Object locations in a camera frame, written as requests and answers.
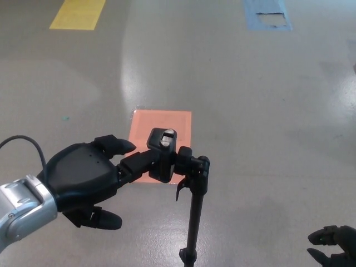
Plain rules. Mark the black phone stand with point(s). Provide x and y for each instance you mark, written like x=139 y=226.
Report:
x=194 y=222

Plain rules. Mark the yellow paper floor sheet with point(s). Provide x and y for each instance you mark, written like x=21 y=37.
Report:
x=78 y=14

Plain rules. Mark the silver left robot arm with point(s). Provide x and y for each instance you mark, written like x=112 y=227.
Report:
x=25 y=203

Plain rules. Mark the torn blue floor sheet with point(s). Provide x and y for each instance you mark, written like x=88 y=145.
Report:
x=250 y=15

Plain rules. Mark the orange paper floor sheet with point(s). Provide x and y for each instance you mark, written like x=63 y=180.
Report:
x=144 y=125

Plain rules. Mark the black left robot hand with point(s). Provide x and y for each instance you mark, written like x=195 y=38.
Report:
x=80 y=172

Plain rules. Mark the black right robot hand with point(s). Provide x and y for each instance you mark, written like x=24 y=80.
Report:
x=339 y=239

